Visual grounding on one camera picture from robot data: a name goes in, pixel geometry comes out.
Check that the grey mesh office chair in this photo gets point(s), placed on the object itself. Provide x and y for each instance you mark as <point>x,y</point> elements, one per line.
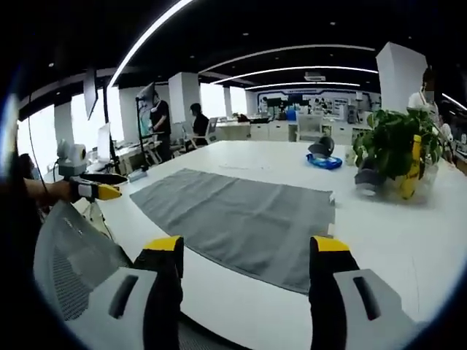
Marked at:
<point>73,255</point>

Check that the white office chair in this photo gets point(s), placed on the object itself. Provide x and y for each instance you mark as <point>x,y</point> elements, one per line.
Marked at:
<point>211,127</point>

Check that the grey cloth bundle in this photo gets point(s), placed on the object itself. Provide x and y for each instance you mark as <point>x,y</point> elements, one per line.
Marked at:
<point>368,178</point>

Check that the dark hanging monitor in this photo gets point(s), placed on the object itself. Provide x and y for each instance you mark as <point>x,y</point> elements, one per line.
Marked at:
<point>90,95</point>

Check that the small white bottle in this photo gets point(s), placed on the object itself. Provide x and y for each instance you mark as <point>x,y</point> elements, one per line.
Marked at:
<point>350,156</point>

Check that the blue wipes packet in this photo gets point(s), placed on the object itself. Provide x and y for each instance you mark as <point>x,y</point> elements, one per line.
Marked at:
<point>324,162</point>

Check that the white desk monitor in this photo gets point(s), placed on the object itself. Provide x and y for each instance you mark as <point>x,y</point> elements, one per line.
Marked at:
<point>104,144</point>

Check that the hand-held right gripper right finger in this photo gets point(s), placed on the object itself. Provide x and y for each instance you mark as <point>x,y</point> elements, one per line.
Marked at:
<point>350,291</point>

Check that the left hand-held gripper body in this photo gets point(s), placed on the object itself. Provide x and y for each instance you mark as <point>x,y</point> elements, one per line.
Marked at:
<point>73,160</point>

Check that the white table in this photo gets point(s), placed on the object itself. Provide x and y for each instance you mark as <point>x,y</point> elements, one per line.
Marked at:
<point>383,248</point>

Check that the grey towel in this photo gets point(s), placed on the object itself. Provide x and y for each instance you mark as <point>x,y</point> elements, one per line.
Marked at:
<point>233,218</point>

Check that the green potted plant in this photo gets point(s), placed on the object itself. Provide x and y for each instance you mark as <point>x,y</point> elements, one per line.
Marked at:
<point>390,146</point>

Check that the black light stand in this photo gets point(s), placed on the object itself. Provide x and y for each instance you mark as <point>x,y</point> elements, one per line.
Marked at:
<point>140,127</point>

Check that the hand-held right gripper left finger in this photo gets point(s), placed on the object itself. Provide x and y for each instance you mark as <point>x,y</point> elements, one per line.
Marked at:
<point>146,291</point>

